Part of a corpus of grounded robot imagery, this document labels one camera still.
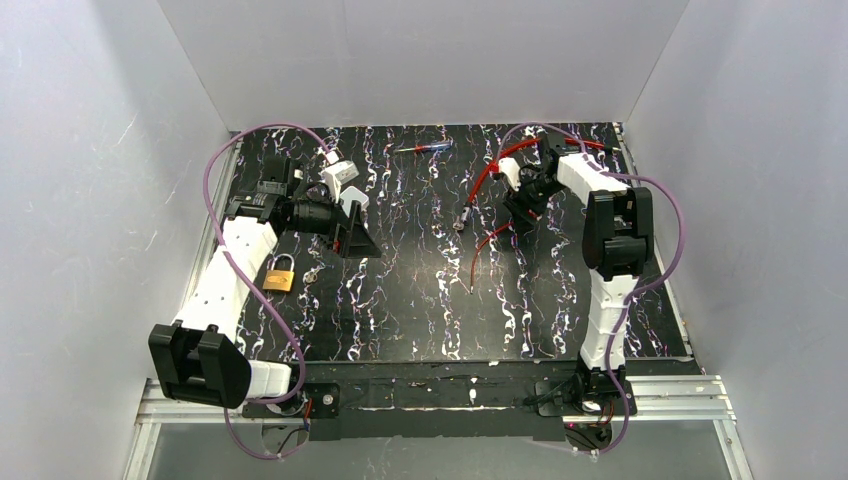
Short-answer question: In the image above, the red cable tie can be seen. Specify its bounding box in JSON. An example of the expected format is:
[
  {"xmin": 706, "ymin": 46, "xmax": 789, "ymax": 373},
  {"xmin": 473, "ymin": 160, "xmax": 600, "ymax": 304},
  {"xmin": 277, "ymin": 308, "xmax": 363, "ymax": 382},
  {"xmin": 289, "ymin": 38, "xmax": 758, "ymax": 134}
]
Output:
[{"xmin": 468, "ymin": 221, "xmax": 515, "ymax": 294}]

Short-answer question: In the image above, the brass padlock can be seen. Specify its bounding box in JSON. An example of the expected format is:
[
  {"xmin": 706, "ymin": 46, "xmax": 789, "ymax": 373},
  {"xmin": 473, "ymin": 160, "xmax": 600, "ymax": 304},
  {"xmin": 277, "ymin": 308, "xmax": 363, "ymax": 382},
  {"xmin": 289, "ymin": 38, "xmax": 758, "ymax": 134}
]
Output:
[{"xmin": 262, "ymin": 253, "xmax": 295, "ymax": 293}]

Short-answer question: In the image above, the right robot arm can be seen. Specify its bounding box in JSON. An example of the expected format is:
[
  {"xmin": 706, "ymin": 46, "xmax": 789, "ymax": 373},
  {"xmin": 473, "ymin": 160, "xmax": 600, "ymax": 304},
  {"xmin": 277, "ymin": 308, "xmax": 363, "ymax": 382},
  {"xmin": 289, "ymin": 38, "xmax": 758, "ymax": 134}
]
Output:
[{"xmin": 495, "ymin": 134, "xmax": 654, "ymax": 416}]

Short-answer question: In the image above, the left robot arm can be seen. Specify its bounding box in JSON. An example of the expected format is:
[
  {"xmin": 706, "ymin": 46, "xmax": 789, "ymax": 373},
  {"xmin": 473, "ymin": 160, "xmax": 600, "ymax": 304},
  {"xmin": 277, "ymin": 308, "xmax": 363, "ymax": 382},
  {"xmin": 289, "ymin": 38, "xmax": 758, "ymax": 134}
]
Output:
[{"xmin": 148, "ymin": 152, "xmax": 381, "ymax": 409}]

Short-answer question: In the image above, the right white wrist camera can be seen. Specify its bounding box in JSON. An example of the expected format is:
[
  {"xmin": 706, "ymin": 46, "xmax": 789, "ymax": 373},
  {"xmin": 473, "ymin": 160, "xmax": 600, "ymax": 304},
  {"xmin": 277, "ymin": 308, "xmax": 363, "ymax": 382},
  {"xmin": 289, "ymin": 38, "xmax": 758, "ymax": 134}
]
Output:
[{"xmin": 497, "ymin": 157, "xmax": 521, "ymax": 192}]

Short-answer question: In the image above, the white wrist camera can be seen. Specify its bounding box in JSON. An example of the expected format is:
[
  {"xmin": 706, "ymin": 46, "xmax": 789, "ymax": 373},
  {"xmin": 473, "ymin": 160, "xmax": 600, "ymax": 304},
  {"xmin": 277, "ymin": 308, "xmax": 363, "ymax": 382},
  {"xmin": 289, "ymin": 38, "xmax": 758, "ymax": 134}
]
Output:
[
  {"xmin": 497, "ymin": 157, "xmax": 521, "ymax": 192},
  {"xmin": 320, "ymin": 151, "xmax": 370, "ymax": 215}
]

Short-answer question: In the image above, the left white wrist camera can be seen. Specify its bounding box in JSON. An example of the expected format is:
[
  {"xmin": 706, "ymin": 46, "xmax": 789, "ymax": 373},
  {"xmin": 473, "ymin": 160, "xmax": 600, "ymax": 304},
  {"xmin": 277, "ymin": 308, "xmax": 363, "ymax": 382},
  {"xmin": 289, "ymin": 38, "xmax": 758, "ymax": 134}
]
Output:
[{"xmin": 320, "ymin": 151, "xmax": 370, "ymax": 215}]

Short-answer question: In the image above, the red tethered cable with key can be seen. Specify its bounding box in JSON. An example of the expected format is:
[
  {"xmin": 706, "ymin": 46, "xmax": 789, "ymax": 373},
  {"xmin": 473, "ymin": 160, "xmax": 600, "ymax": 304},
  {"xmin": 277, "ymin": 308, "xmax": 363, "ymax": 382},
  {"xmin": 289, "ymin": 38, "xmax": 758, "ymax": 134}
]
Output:
[{"xmin": 453, "ymin": 136, "xmax": 623, "ymax": 232}]

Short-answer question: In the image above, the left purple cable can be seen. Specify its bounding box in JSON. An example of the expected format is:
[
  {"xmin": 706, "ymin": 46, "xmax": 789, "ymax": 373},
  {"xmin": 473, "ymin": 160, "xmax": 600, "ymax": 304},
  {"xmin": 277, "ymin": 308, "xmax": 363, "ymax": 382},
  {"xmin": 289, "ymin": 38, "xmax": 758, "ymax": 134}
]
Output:
[{"xmin": 202, "ymin": 121, "xmax": 337, "ymax": 461}]

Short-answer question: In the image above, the purple cable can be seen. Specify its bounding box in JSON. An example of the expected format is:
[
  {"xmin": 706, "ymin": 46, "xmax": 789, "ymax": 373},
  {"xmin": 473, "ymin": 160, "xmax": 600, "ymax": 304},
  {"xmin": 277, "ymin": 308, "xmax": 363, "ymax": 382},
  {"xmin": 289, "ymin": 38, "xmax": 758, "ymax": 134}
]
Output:
[
  {"xmin": 202, "ymin": 121, "xmax": 337, "ymax": 461},
  {"xmin": 494, "ymin": 121, "xmax": 688, "ymax": 456}
]

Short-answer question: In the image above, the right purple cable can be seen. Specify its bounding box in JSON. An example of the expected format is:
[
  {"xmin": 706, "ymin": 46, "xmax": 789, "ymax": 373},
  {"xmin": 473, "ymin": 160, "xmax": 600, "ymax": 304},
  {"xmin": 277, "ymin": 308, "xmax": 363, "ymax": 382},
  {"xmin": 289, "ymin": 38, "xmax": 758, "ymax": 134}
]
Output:
[{"xmin": 494, "ymin": 121, "xmax": 688, "ymax": 456}]

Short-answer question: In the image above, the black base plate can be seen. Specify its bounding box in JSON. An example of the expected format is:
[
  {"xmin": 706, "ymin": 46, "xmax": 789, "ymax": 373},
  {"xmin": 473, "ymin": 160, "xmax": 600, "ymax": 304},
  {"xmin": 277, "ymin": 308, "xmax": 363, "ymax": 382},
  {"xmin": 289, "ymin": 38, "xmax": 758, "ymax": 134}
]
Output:
[{"xmin": 243, "ymin": 360, "xmax": 637, "ymax": 441}]

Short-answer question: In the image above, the aluminium frame rail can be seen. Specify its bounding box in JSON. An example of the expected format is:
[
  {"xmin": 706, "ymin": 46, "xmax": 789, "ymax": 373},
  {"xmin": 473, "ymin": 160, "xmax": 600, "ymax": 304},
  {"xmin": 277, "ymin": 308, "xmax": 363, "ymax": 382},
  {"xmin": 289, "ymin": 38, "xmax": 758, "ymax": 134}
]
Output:
[{"xmin": 123, "ymin": 375, "xmax": 753, "ymax": 479}]

